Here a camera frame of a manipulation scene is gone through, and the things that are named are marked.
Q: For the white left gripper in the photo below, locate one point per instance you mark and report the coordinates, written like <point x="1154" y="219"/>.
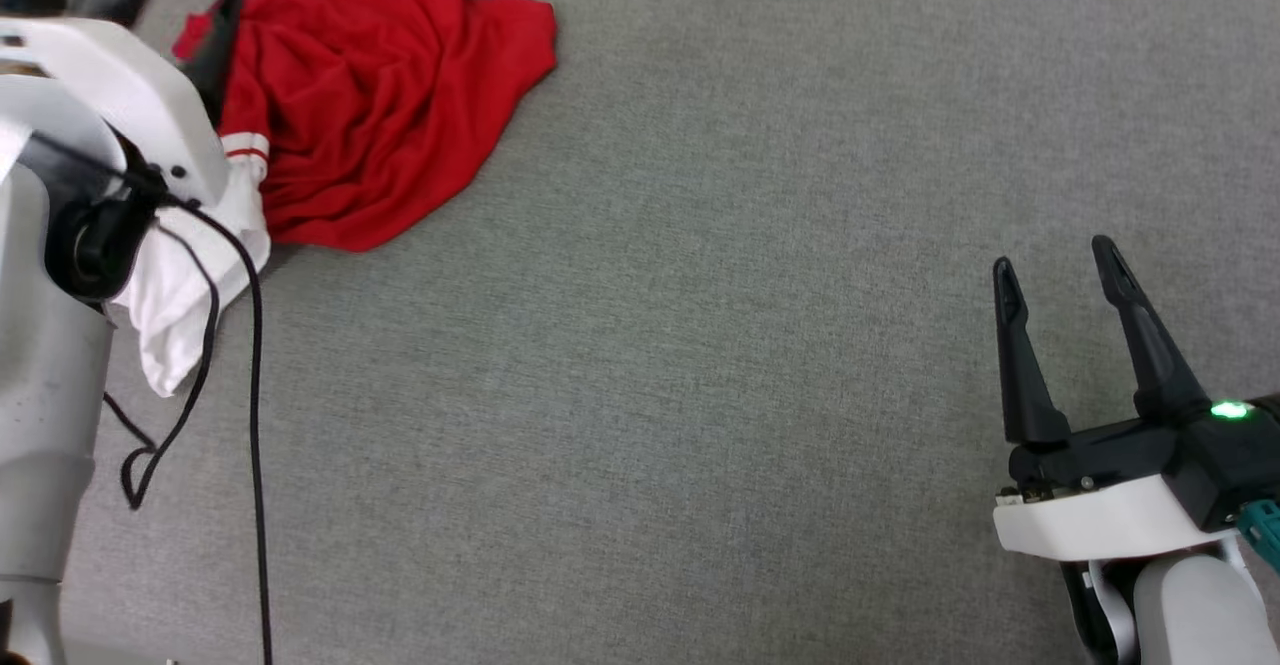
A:
<point x="110" y="85"/>

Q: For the red white basketball jersey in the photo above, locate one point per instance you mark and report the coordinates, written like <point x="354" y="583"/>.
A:
<point x="380" y="105"/>

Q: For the teal right camera connector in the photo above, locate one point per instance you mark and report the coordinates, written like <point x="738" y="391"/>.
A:
<point x="1265" y="530"/>

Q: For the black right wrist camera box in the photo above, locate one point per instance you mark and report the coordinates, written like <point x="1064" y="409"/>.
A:
<point x="1235" y="460"/>

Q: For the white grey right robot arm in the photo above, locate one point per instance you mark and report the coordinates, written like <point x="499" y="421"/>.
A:
<point x="1200" y="615"/>

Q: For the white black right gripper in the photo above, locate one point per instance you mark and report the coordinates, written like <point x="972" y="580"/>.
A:
<point x="1100" y="520"/>

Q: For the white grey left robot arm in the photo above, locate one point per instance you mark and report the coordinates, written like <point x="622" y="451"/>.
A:
<point x="50" y="395"/>

